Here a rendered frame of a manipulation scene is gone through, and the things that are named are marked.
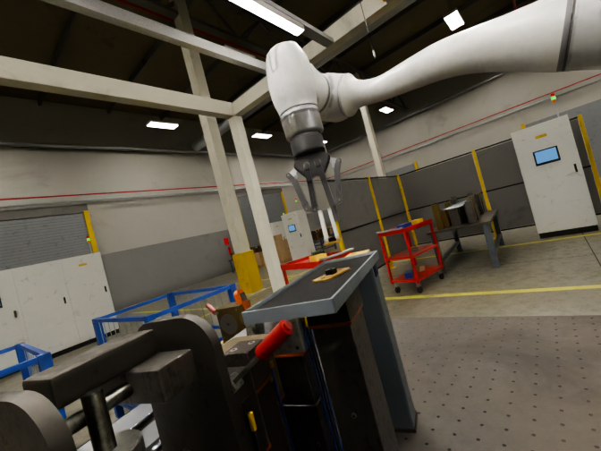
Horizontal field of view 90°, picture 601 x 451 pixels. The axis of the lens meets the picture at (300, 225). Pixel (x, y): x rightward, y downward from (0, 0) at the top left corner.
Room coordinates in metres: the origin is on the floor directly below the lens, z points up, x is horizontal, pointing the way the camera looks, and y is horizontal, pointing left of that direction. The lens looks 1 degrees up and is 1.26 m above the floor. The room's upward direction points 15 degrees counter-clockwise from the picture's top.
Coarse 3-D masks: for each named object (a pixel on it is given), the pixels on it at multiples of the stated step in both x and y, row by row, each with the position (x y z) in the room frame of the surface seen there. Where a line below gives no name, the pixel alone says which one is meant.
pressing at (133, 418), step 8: (136, 408) 0.60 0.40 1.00; (144, 408) 0.59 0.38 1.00; (128, 416) 0.57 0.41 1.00; (136, 416) 0.57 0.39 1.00; (144, 416) 0.56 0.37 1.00; (112, 424) 0.56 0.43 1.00; (120, 424) 0.55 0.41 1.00; (128, 424) 0.54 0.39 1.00; (136, 424) 0.54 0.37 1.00; (152, 424) 0.52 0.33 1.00; (144, 432) 0.50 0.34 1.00; (152, 432) 0.50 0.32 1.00; (144, 440) 0.48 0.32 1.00; (152, 440) 0.47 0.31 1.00; (80, 448) 0.50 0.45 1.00; (152, 448) 0.45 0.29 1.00; (160, 448) 0.45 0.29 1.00
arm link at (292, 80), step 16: (272, 48) 0.65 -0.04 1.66; (288, 48) 0.64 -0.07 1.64; (272, 64) 0.65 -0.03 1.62; (288, 64) 0.63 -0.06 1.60; (304, 64) 0.64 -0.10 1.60; (272, 80) 0.65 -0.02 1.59; (288, 80) 0.63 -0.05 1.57; (304, 80) 0.64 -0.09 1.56; (320, 80) 0.68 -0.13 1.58; (272, 96) 0.67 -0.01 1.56; (288, 96) 0.64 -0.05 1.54; (304, 96) 0.64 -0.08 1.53; (320, 96) 0.68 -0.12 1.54
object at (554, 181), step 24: (552, 96) 5.25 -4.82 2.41; (552, 120) 5.14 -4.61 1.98; (528, 144) 5.39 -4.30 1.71; (552, 144) 5.19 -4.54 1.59; (528, 168) 5.44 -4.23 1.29; (552, 168) 5.24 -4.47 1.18; (576, 168) 5.03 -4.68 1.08; (528, 192) 5.50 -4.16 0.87; (552, 192) 5.30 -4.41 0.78; (576, 192) 5.10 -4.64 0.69; (552, 216) 5.35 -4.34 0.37; (576, 216) 5.15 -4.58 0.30
